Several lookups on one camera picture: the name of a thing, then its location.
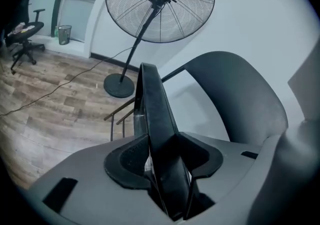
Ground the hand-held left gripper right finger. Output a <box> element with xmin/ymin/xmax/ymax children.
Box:
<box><xmin>177</xmin><ymin>131</ymin><xmax>270</xmax><ymax>225</ymax></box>

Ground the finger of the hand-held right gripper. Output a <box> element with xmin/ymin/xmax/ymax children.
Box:
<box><xmin>287</xmin><ymin>43</ymin><xmax>320</xmax><ymax>123</ymax></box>
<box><xmin>241</xmin><ymin>118</ymin><xmax>320</xmax><ymax>225</ymax></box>

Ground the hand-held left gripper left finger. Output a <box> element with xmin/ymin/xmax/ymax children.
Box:
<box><xmin>21</xmin><ymin>133</ymin><xmax>176</xmax><ymax>225</ymax></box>

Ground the black folding chair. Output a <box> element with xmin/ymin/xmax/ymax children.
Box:
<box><xmin>103</xmin><ymin>50</ymin><xmax>290</xmax><ymax>222</ymax></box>

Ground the black office chair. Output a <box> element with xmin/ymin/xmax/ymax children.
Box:
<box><xmin>3</xmin><ymin>0</ymin><xmax>46</xmax><ymax>75</ymax></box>

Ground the black fan power cable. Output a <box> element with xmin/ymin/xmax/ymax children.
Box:
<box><xmin>0</xmin><ymin>45</ymin><xmax>136</xmax><ymax>118</ymax></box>

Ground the black wire waste bin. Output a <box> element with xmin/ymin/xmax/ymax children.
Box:
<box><xmin>57</xmin><ymin>24</ymin><xmax>73</xmax><ymax>46</ymax></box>

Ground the black window frame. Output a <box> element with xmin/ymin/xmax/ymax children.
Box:
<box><xmin>51</xmin><ymin>0</ymin><xmax>101</xmax><ymax>38</ymax></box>

